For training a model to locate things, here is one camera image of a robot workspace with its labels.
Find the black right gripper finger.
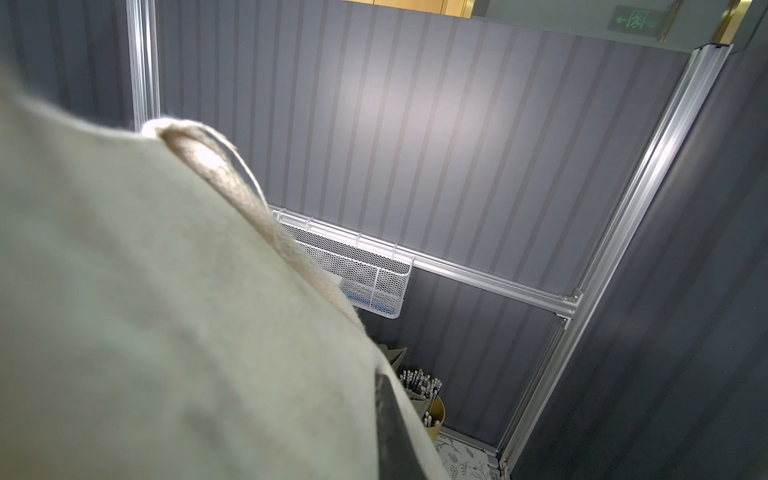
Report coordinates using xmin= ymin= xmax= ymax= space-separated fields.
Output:
xmin=374 ymin=372 xmax=427 ymax=480

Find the cream tote bag front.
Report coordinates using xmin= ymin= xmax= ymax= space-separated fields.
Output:
xmin=1 ymin=71 xmax=447 ymax=479

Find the olive green canvas bag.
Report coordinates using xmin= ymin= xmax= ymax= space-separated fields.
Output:
xmin=377 ymin=343 xmax=431 ymax=417

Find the yellow pencil cup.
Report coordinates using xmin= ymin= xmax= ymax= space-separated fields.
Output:
xmin=424 ymin=396 xmax=445 ymax=442

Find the bundle of pencils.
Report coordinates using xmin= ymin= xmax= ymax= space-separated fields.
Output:
xmin=398 ymin=369 xmax=443 ymax=427

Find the white wire wall basket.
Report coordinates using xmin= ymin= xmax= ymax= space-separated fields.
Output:
xmin=272 ymin=209 xmax=414 ymax=319

